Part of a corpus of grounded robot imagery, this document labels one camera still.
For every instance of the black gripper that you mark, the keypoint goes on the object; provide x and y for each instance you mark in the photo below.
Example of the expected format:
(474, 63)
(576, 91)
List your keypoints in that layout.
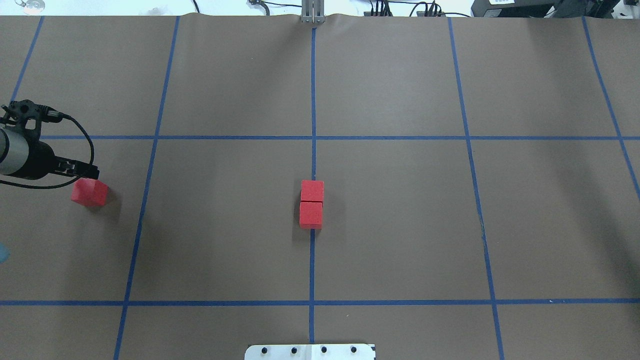
(39, 161)

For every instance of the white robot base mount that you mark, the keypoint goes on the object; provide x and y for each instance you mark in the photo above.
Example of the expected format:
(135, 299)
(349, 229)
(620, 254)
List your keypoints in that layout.
(327, 351)

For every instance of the red block placed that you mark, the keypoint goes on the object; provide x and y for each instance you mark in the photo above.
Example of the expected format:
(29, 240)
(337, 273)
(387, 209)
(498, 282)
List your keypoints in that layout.
(312, 191)
(89, 192)
(311, 215)

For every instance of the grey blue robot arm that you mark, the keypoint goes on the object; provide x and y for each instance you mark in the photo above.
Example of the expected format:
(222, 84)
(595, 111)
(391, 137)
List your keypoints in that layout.
(14, 150)

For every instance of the silver round metal disc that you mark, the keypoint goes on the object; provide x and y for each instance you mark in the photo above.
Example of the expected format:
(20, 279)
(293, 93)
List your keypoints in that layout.
(31, 7)

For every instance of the black equipment box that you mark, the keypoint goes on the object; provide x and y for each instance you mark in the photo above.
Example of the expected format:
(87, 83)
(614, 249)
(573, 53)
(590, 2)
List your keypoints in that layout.
(561, 9)

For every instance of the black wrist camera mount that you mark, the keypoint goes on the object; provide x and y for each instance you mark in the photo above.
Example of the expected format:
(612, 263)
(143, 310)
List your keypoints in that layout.
(26, 117)

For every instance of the metal clamp bracket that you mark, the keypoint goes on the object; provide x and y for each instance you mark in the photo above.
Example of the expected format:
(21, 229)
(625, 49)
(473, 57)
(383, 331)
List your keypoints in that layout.
(313, 12)

